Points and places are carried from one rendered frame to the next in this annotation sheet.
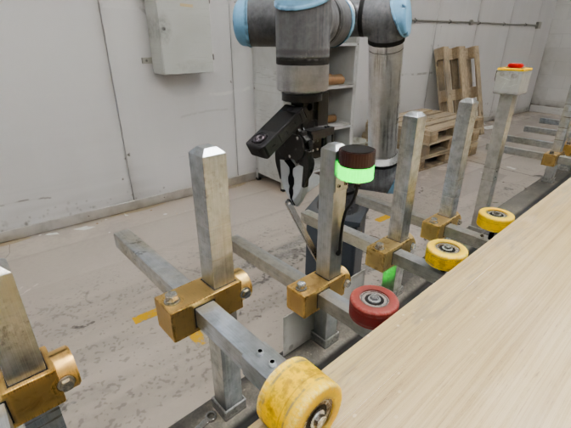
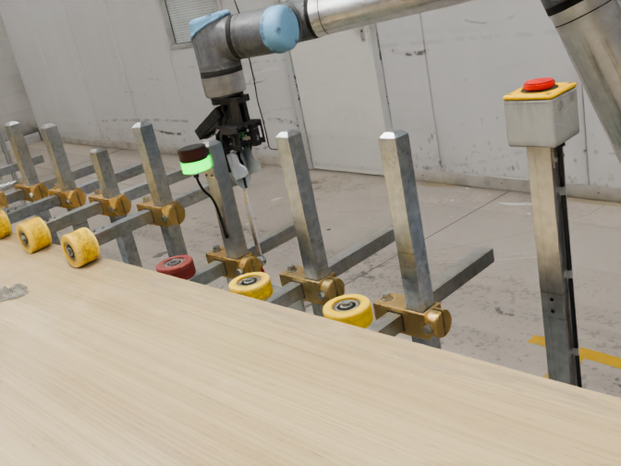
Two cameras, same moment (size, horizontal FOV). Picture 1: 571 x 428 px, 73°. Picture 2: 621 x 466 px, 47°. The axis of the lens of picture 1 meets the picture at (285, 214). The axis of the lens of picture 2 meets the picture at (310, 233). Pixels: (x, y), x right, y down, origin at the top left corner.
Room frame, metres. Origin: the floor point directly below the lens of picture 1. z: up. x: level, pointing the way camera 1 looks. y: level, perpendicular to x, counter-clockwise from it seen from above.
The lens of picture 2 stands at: (0.84, -1.58, 1.42)
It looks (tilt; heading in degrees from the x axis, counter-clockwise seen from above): 20 degrees down; 91
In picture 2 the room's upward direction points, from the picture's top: 12 degrees counter-clockwise
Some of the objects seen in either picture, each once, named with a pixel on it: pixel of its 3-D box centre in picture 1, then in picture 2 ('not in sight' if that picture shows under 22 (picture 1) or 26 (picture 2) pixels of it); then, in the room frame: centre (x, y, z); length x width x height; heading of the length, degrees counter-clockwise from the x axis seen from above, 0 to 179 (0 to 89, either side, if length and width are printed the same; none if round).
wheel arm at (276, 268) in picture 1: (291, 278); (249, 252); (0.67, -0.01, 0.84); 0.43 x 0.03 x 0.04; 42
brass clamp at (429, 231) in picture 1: (441, 224); (412, 316); (0.97, -0.44, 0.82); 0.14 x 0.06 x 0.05; 132
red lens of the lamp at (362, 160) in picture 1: (357, 155); (192, 153); (0.61, -0.12, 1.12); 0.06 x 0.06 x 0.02
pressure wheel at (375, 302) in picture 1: (371, 323); (180, 284); (0.52, -0.15, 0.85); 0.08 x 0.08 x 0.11
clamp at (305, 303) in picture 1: (320, 289); (233, 263); (0.63, -0.07, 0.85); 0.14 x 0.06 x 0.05; 132
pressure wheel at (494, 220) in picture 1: (492, 232); (351, 332); (0.85, -0.52, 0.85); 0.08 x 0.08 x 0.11
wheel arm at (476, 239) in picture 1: (418, 220); (424, 300); (1.00, -0.39, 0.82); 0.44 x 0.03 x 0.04; 42
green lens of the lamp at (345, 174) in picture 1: (355, 170); (195, 164); (0.61, -0.12, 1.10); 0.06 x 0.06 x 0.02
